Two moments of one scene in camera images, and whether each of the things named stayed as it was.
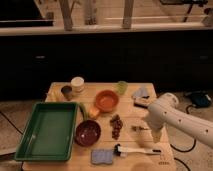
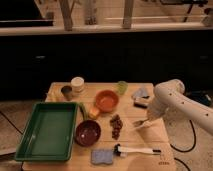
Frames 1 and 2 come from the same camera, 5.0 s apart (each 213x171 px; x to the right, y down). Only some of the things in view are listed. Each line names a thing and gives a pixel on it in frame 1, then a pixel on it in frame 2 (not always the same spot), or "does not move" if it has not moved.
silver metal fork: x=139 y=128 → x=139 y=123
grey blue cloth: x=142 y=92 does not move
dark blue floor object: x=201 y=99 does not move
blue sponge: x=102 y=156 does not move
